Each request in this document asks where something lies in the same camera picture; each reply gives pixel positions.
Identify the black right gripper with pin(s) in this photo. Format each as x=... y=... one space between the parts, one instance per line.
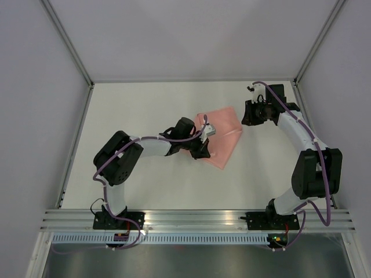
x=248 y=119

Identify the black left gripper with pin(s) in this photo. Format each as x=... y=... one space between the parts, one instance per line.
x=202 y=151

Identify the pink cloth napkin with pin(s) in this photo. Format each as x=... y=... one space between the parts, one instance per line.
x=228 y=132

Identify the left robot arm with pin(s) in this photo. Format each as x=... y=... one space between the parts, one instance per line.
x=116 y=160

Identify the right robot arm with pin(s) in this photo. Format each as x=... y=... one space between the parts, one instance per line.
x=317 y=172

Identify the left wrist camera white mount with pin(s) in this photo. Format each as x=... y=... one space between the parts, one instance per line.
x=207 y=131

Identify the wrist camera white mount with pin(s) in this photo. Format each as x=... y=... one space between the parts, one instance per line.
x=207 y=131
x=258 y=94

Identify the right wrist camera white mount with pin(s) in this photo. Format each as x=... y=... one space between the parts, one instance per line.
x=258 y=94

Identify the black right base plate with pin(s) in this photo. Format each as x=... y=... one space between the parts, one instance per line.
x=261 y=221

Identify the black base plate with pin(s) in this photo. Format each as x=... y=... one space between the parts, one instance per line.
x=261 y=221
x=103 y=221

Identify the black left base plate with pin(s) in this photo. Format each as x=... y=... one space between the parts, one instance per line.
x=103 y=221

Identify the white slotted cable duct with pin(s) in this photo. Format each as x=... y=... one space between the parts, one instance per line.
x=163 y=238

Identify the right aluminium frame post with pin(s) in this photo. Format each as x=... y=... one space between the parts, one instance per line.
x=325 y=29

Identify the aluminium frame post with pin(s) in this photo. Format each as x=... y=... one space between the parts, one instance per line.
x=325 y=29
x=67 y=42

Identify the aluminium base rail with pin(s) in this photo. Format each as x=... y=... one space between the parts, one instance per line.
x=172 y=221

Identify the left aluminium frame post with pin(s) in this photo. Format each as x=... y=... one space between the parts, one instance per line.
x=67 y=42

